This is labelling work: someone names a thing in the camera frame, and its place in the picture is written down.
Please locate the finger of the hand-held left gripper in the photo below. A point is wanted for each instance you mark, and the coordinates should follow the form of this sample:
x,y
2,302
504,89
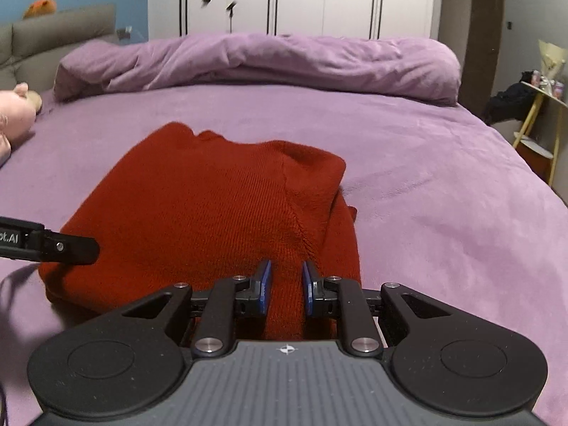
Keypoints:
x,y
75,249

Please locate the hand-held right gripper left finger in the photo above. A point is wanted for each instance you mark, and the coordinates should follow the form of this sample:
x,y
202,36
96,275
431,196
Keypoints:
x,y
265,286

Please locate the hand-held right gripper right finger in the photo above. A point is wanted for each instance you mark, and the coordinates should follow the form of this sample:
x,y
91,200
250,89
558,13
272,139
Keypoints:
x,y
307,290

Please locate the red knit sweater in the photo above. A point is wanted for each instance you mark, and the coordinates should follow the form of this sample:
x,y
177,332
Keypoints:
x,y
199,213

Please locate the pink plush toy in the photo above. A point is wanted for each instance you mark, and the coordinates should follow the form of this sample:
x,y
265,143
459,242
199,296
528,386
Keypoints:
x,y
13,115

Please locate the purple bed sheet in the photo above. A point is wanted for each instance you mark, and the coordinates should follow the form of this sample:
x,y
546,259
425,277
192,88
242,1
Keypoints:
x,y
421,208

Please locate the grey padded headboard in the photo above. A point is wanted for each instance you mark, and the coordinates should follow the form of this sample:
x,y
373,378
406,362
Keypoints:
x,y
53,40

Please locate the purple duvet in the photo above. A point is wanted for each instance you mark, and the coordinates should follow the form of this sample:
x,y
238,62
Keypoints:
x,y
288,62

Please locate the orange plush toy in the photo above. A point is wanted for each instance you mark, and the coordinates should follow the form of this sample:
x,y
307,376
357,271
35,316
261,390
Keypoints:
x,y
41,8

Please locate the black bag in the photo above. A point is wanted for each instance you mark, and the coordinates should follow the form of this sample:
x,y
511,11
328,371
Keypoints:
x,y
510,100

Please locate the yellow side table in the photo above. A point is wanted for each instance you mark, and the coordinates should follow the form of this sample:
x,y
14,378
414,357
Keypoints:
x,y
539,111

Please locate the wrapped flower bouquet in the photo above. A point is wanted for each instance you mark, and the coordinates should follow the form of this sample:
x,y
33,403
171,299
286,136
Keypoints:
x,y
552,60

